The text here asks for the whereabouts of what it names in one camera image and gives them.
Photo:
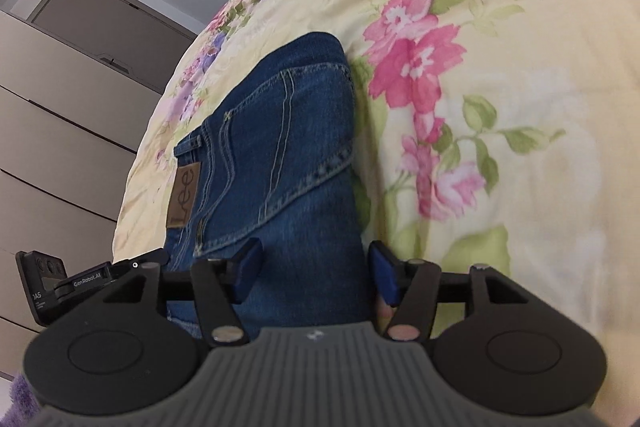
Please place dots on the purple fluffy rug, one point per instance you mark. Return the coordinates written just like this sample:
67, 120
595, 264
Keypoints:
20, 394

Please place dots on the blue denim pants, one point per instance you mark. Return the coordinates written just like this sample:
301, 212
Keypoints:
280, 167

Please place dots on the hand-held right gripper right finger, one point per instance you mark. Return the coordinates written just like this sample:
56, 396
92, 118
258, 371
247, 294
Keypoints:
385, 278

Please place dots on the yellow floral bed blanket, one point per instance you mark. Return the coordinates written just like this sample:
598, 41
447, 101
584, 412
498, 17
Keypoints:
475, 107

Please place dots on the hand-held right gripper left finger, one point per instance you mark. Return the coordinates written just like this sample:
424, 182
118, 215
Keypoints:
250, 268

